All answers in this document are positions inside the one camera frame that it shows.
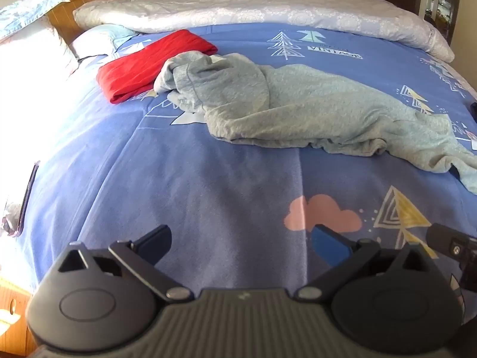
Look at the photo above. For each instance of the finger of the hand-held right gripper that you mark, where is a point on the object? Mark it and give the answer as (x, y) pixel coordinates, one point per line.
(449, 244)

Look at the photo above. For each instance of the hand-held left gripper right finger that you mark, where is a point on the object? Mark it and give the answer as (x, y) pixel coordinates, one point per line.
(329, 247)

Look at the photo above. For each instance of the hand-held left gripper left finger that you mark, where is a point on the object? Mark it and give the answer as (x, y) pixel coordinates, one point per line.
(156, 241)

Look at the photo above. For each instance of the light grey pants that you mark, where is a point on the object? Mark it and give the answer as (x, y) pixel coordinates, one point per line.
(298, 97)

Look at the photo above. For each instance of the blue printed bed sheet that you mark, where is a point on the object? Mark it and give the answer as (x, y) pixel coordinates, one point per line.
(186, 179)

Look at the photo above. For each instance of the dark flat tablet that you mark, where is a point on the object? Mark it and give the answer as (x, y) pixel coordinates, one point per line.
(29, 194)

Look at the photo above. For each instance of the wooden bedside cabinet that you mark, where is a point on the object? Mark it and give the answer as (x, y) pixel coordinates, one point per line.
(15, 320)

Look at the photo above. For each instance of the red folded cloth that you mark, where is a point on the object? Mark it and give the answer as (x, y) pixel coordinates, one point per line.
(149, 63)

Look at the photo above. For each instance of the white and blue pillow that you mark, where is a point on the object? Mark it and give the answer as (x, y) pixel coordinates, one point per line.
(100, 39)

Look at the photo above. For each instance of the white quilt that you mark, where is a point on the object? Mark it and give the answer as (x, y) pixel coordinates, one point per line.
(261, 7)

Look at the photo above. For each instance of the blue patterned pillow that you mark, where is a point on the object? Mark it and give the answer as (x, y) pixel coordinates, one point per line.
(22, 11)

